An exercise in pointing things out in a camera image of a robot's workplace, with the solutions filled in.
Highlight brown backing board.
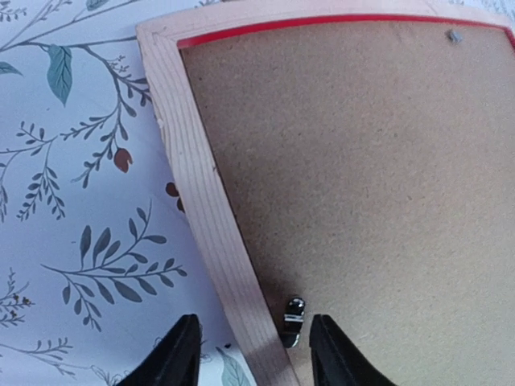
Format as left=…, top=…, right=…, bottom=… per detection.
left=182, top=22, right=514, bottom=385

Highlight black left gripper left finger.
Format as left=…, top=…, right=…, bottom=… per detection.
left=119, top=314, right=201, bottom=386

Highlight red wooden picture frame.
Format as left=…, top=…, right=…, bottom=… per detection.
left=137, top=1, right=514, bottom=385

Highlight floral patterned table mat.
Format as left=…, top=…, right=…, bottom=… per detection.
left=1, top=1, right=254, bottom=385

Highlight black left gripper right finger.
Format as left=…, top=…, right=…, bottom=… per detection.
left=309, top=314, right=394, bottom=386

